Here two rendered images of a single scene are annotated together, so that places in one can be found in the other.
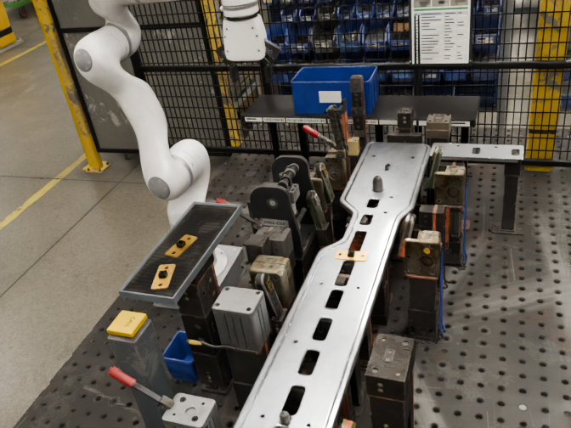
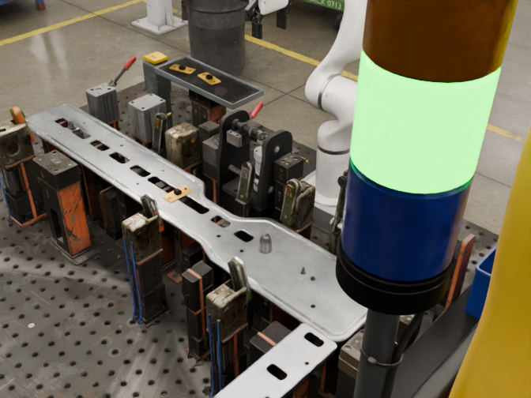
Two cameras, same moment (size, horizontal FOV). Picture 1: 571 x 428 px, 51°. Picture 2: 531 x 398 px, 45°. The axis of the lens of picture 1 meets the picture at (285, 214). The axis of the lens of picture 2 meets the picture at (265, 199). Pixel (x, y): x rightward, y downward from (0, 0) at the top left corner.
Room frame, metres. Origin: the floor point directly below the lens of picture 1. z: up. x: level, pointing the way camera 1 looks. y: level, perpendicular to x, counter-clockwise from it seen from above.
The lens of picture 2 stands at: (1.94, -1.46, 2.06)
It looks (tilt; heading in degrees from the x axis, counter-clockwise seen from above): 36 degrees down; 108
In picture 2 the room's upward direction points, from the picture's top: 1 degrees clockwise
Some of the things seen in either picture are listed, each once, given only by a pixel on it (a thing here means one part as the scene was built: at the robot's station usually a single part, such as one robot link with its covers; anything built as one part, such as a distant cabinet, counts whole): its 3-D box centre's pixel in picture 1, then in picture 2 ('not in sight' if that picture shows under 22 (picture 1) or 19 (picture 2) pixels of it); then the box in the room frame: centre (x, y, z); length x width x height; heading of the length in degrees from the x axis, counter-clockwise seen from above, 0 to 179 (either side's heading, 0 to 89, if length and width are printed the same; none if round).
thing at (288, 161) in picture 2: not in sight; (286, 219); (1.54, -0.05, 0.91); 0.07 x 0.05 x 0.42; 66
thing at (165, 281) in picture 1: (162, 274); (182, 67); (1.06, 0.29, 1.17); 0.08 x 0.04 x 0.01; 172
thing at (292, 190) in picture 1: (292, 244); (253, 193); (1.42, -0.01, 0.94); 0.18 x 0.13 x 0.49; 156
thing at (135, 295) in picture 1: (185, 247); (207, 80); (1.17, 0.25, 1.16); 0.37 x 0.14 x 0.02; 156
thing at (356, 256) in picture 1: (351, 254); (177, 192); (1.24, -0.15, 1.01); 0.08 x 0.04 x 0.01; 67
